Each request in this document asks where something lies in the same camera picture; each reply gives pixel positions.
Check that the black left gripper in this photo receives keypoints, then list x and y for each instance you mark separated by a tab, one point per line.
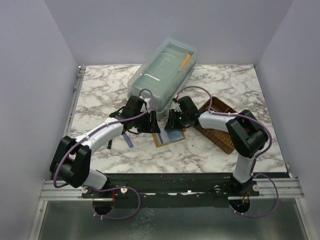
152	126

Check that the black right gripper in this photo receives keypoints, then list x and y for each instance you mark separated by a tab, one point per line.
171	124

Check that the tan card holder wallet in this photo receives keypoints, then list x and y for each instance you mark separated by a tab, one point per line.
166	137

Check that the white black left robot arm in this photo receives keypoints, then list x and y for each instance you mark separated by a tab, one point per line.
71	164

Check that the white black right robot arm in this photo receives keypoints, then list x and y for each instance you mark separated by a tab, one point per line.
249	137

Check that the blue red screwdriver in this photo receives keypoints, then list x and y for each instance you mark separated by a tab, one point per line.
128	140

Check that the black green screwdriver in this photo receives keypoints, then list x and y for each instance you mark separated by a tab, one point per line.
109	145

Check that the brown woven divided basket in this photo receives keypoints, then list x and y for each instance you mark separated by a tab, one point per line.
220	138

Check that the clear plastic storage box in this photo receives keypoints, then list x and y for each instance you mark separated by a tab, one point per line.
160	74

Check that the orange utility knife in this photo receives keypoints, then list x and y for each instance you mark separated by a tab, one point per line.
185	61

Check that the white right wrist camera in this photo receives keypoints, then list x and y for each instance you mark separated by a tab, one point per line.
175	106

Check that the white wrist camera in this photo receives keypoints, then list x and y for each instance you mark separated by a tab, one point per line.
147	100
175	106

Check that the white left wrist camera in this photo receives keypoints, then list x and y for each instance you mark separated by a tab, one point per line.
147	100

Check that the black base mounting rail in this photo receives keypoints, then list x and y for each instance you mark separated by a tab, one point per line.
179	190

